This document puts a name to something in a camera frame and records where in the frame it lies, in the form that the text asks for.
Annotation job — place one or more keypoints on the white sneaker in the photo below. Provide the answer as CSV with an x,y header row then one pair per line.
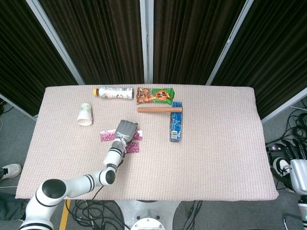
x,y
10,171

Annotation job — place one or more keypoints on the blue carton box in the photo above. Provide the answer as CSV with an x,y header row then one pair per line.
x,y
176,124

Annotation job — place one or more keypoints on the pink white candy packet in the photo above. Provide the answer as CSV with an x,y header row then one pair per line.
x,y
133,147

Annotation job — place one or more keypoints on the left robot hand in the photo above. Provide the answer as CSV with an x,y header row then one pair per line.
x,y
126,130

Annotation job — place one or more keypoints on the green orange snack bag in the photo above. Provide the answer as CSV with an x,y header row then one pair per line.
x,y
156,95

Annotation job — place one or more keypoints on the dark trouser leg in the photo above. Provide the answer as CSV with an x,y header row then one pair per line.
x,y
10,207

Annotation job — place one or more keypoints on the brown wooden rod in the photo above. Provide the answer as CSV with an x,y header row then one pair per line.
x,y
158,109

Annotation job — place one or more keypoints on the yellow floor tape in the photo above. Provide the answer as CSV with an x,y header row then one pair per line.
x,y
64,215

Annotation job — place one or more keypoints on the white drink bottle yellow cap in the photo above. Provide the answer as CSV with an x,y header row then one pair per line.
x,y
112,92

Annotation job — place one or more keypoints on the pinkish woven tablecloth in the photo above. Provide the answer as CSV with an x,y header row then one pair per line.
x,y
192,155

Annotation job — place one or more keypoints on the white partition post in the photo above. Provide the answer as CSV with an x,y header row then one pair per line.
x,y
146,40
230,40
55,40

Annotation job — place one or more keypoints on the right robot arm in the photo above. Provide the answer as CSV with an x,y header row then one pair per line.
x,y
302,213

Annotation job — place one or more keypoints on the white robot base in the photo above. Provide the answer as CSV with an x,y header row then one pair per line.
x,y
148,215

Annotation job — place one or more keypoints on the white paper cup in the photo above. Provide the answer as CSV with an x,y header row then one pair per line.
x,y
85,115

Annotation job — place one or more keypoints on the dark corrugated partition panel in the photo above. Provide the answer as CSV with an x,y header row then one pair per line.
x,y
100,43
24,60
275,60
192,43

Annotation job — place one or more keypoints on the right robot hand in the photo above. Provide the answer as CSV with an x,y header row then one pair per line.
x,y
299,177

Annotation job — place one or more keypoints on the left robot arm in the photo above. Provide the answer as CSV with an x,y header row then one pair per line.
x,y
76,183

